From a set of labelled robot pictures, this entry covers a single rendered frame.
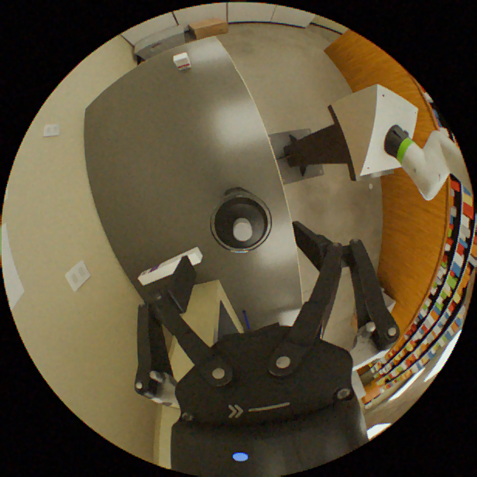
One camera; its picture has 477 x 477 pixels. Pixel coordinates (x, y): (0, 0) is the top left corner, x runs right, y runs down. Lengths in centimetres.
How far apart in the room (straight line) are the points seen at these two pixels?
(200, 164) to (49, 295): 65
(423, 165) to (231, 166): 63
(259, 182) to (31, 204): 79
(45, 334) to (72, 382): 16
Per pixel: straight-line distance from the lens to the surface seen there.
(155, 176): 56
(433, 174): 59
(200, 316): 50
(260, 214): 27
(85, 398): 67
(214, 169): 50
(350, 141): 65
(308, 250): 16
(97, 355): 67
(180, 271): 17
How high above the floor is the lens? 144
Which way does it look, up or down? 68 degrees down
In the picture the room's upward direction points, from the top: 174 degrees clockwise
